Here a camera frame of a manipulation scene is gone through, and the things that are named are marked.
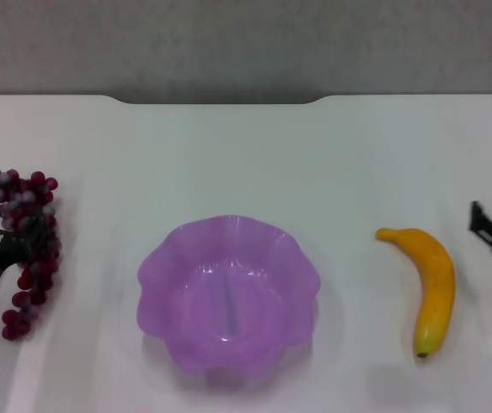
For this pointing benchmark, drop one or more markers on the dark red grape bunch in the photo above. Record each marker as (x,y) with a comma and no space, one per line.
(35,284)

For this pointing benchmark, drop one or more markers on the yellow banana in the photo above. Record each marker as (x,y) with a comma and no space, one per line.
(437,279)

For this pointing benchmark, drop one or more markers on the purple translucent wavy bowl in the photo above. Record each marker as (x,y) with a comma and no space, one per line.
(186,310)

